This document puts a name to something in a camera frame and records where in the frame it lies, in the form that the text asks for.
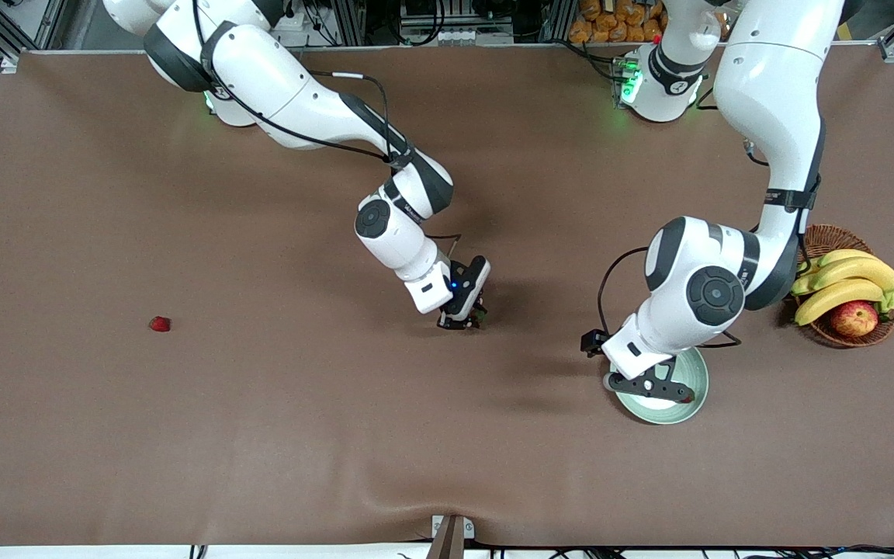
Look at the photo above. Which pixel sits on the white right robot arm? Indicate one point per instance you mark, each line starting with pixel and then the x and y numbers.
pixel 276 85

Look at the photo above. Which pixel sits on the pile of orange bread rolls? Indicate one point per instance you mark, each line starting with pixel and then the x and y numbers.
pixel 610 27

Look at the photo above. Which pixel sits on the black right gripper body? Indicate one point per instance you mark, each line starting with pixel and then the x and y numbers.
pixel 462 308

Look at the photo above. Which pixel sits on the yellow banana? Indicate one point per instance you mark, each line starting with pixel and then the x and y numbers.
pixel 810 268
pixel 862 270
pixel 835 299
pixel 843 255

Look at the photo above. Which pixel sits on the black control equipment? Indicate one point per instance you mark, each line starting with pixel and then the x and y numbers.
pixel 416 15

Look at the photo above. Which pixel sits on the red yellow apple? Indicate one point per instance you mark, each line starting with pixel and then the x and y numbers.
pixel 854 318

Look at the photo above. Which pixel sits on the aluminium frame post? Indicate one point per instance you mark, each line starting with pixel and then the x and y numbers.
pixel 348 23
pixel 558 19

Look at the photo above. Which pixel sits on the pale green round plate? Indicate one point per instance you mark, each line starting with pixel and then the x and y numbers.
pixel 695 373

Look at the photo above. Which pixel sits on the brown table cloth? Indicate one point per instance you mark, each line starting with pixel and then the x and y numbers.
pixel 447 466

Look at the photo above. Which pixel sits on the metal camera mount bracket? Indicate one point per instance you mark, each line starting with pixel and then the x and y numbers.
pixel 451 536

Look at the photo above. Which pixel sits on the brown wicker basket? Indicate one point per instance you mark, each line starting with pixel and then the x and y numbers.
pixel 843 237

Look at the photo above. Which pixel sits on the white connector block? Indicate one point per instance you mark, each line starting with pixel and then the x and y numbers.
pixel 470 36

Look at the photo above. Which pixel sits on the white power strip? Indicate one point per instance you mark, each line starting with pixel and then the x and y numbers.
pixel 293 22

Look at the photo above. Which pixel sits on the red strawberry with green leaves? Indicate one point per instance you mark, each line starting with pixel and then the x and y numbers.
pixel 482 313

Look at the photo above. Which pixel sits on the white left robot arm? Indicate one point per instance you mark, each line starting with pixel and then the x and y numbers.
pixel 773 93

